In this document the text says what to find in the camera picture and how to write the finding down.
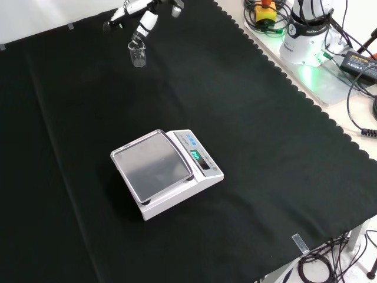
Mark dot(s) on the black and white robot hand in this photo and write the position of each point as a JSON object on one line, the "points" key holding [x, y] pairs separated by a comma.
{"points": [[148, 20]]}

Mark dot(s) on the small clear glass beaker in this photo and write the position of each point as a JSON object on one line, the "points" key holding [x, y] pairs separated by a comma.
{"points": [[138, 57]]}

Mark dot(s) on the white board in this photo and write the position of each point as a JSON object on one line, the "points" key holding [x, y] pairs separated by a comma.
{"points": [[44, 14]]}

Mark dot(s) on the yellow stop button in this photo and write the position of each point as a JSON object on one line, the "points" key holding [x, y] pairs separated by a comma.
{"points": [[265, 13]]}

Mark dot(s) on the black bench cloth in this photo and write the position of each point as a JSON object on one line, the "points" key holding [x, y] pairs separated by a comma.
{"points": [[235, 118]]}

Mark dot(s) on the white electronic balance steel pan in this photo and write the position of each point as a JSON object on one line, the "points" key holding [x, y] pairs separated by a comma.
{"points": [[159, 168]]}

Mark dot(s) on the black power adapter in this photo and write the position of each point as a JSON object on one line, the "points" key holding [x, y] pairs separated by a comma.
{"points": [[359, 63]]}

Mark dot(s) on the black tripod leg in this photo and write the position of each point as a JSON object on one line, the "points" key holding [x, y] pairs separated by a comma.
{"points": [[366, 42]]}

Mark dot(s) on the striped clear tape strip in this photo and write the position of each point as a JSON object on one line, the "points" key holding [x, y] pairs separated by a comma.
{"points": [[300, 244]]}

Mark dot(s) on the grey table leg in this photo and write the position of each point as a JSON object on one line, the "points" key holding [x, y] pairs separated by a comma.
{"points": [[357, 236]]}

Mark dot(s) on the grey metal base plate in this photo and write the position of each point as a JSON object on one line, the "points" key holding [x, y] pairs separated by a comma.
{"points": [[330, 88]]}

